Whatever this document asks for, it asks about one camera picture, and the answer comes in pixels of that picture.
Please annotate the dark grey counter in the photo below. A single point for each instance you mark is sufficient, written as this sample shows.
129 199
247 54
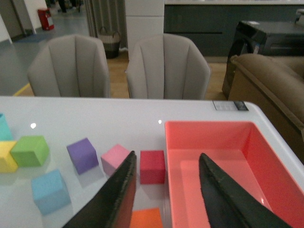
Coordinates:
212 26

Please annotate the woven basket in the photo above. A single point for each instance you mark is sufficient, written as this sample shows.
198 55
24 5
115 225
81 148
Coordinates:
111 41

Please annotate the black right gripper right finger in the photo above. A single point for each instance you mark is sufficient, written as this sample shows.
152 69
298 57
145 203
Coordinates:
229 205

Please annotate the grey curtain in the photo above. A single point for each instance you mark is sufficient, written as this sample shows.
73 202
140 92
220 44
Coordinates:
109 14

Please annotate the green foam block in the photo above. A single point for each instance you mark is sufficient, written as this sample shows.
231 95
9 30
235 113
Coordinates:
30 151

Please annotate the salmon plastic bin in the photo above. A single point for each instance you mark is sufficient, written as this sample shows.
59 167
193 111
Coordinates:
259 161

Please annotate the white pillar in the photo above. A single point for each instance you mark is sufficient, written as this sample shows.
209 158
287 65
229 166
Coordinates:
144 18

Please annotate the turquoise plastic bin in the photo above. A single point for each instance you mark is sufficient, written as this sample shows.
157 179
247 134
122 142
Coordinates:
5 133

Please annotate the light blue foam block centre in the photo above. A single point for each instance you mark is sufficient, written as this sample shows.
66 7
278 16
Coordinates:
50 192

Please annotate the grey chair left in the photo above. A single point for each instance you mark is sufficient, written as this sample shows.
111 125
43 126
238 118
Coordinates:
70 66

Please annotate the brown sofa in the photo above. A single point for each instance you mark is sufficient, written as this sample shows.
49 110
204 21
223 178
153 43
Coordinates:
276 85

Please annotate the grey chair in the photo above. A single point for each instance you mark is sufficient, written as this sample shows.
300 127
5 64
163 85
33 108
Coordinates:
70 66
167 66

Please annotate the grey chair right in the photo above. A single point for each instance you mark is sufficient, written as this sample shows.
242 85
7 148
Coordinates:
167 66

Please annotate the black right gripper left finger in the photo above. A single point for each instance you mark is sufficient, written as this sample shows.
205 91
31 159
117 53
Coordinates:
112 205

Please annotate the table label sticker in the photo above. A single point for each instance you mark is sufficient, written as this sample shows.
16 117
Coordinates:
230 106

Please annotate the dark red foam block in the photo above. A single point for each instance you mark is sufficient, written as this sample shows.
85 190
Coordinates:
152 167

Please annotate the pink foam block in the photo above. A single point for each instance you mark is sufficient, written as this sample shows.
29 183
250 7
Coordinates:
113 158

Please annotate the purple foam block far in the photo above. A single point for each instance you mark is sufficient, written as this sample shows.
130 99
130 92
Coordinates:
83 155

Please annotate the yellow foam block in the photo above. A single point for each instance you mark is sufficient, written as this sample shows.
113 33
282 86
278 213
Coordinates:
7 162

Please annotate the orange foam block near salmon bin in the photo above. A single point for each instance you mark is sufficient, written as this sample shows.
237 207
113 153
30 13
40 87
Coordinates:
146 218

